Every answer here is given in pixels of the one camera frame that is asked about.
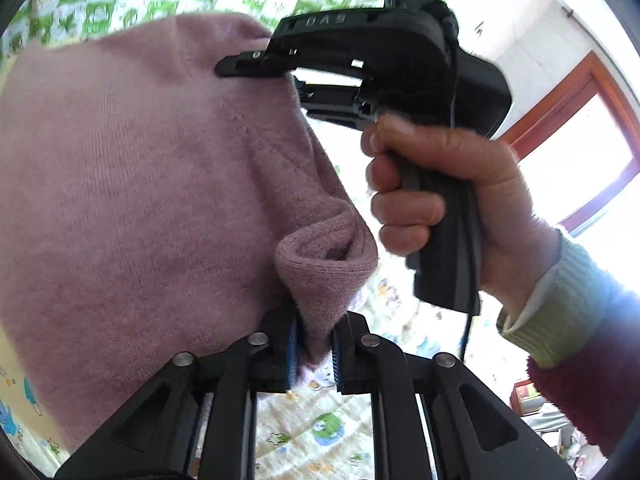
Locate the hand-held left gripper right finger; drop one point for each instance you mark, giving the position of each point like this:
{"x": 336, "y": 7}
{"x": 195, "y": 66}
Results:
{"x": 336, "y": 360}

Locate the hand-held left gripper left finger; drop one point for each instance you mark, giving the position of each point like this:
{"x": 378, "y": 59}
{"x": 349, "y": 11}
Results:
{"x": 292, "y": 355}

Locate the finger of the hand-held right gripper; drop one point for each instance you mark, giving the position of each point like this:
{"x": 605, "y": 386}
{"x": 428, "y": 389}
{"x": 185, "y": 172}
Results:
{"x": 335, "y": 107}
{"x": 250, "y": 66}

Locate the purple knit sweater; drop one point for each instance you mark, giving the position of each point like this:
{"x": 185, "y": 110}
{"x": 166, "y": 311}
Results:
{"x": 125, "y": 185}

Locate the person's right forearm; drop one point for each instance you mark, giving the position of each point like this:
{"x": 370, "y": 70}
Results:
{"x": 575, "y": 320}

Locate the person's right hand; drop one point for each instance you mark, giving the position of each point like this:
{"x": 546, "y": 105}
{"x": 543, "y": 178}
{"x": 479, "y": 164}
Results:
{"x": 500, "y": 200}

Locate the yellow bear print bedsheet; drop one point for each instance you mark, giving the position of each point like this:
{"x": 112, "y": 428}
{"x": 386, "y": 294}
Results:
{"x": 320, "y": 430}

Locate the red wooden window frame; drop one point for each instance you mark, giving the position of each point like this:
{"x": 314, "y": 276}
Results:
{"x": 550, "y": 105}

